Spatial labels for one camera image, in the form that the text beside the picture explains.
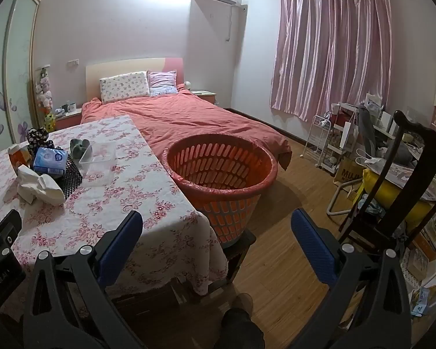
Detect yellow bag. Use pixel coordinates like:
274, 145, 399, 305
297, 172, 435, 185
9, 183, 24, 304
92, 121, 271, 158
361, 169, 435, 226

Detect pile of boxes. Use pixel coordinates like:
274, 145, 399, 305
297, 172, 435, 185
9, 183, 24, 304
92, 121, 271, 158
403, 207, 436, 320

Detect pink nightstand with mugs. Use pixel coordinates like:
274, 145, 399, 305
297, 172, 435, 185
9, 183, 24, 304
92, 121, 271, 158
54, 107, 83, 131

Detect cream and pink headboard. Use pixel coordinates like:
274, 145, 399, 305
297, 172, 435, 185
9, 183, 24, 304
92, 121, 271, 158
85, 57, 184, 103

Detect dark wooden stool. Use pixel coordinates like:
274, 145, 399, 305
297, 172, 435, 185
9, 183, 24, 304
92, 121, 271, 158
218, 229, 257, 288

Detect brown paper bag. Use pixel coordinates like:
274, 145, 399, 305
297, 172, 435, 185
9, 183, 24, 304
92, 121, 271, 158
334, 158, 366, 191

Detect brown patterned cloth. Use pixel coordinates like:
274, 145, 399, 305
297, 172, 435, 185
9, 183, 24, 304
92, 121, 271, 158
27, 127, 54, 153

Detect pale packaging bag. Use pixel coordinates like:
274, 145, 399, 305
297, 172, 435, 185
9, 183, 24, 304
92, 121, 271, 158
17, 165, 66, 205

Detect person's leg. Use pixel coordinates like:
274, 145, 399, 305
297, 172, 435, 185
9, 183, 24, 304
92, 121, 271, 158
212, 307, 266, 349

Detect grey green cloth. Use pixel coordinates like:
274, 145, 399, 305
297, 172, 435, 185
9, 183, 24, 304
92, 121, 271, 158
70, 138, 91, 159

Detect person's brown shoe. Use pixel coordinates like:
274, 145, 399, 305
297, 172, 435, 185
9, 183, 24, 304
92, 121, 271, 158
230, 293, 255, 313

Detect floral print pillow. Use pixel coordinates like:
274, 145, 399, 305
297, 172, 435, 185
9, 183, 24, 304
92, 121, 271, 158
99, 72, 150, 104

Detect floral tablecloth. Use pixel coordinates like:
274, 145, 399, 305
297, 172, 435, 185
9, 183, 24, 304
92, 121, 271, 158
0, 115, 229, 297

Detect wardrobe with flower print doors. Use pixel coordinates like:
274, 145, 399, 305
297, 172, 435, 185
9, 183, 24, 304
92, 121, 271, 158
0, 0, 40, 157

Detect air conditioner cable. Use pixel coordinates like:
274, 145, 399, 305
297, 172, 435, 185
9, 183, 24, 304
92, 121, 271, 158
223, 4, 248, 41

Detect white wire cart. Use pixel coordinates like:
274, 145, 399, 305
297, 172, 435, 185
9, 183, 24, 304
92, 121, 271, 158
301, 114, 331, 168

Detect bed with red duvet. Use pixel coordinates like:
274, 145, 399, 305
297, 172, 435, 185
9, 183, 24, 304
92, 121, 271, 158
81, 83, 293, 170

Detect black mesh basket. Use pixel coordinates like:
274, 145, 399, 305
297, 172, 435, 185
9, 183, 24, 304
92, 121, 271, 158
33, 147, 83, 202

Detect orange plastic laundry basket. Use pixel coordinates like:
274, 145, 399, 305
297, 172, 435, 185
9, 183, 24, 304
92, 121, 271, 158
166, 134, 278, 250

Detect orange packet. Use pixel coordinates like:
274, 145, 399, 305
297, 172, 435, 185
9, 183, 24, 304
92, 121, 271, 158
8, 143, 33, 171

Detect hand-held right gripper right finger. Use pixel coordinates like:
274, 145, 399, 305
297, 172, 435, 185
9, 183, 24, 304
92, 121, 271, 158
291, 208, 413, 349

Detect white shelf cart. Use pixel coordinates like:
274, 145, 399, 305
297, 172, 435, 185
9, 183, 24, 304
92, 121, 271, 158
321, 104, 360, 175

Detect pink nightstand by curtain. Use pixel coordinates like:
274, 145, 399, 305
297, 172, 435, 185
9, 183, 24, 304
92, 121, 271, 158
192, 90, 218, 106

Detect hanging plush toys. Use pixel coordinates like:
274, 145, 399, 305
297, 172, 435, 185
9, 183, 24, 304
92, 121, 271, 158
34, 66, 55, 114

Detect pink satin curtain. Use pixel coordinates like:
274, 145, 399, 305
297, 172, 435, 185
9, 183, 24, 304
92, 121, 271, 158
270, 0, 393, 122

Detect dark wooden chair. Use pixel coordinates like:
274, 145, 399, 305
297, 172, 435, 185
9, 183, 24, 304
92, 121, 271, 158
336, 110, 436, 262

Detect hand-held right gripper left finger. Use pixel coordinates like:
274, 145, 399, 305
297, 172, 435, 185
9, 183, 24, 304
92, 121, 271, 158
23, 210, 146, 349

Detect white metal tube frame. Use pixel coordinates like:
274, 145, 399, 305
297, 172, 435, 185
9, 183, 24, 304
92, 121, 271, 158
327, 182, 353, 217

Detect pink striped pillow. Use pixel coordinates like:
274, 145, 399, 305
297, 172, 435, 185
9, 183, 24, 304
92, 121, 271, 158
147, 70, 178, 97

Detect clear plastic container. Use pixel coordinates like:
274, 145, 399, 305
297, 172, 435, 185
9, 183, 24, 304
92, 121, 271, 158
79, 142, 117, 171

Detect blue tissue pack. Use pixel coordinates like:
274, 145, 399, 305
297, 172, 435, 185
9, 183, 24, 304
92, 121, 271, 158
33, 147, 69, 178

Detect white paper bag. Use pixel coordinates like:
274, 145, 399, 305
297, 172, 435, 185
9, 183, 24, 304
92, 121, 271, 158
339, 113, 360, 149

